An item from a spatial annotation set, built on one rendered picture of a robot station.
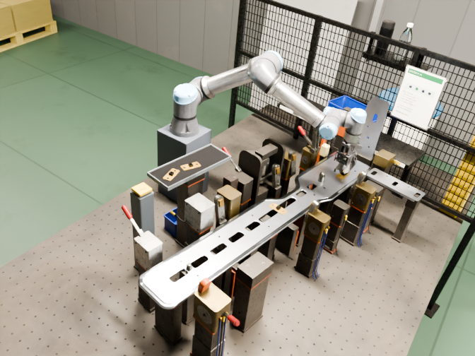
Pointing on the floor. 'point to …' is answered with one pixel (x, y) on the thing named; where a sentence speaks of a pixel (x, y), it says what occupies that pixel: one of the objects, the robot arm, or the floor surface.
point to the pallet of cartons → (25, 21)
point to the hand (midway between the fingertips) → (343, 171)
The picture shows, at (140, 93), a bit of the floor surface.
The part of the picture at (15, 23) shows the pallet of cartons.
